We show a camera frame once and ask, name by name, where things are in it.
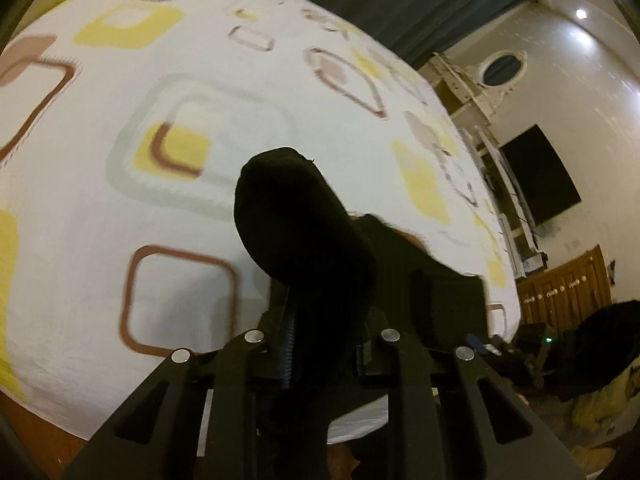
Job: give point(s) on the patterned white bed sheet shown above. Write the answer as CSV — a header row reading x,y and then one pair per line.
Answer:
x,y
100,160

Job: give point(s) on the black flat television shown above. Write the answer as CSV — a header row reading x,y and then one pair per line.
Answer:
x,y
542,175

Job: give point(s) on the yellow cloth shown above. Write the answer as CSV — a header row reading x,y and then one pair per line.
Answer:
x,y
610,405

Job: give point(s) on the white dressing table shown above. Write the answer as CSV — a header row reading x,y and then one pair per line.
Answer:
x,y
460,90

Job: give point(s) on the dark teal curtain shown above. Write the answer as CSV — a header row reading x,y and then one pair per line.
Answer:
x,y
400,5

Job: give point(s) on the white oval vanity mirror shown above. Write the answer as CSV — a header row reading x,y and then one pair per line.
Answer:
x,y
500,70

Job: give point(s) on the brown wooden cabinet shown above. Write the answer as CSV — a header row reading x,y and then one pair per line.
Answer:
x,y
570,290

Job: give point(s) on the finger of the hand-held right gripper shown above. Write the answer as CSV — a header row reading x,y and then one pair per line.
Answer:
x,y
477,344

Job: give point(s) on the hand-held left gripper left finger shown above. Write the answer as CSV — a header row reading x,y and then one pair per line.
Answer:
x,y
287,355

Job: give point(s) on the black pants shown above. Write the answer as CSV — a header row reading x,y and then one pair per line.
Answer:
x,y
310,240

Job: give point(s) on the white television stand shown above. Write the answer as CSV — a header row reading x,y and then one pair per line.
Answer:
x,y
510,220

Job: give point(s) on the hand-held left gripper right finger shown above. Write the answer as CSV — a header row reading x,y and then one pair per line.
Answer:
x,y
400,385

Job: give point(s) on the dark clothing pile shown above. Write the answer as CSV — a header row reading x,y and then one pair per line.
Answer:
x,y
600,345

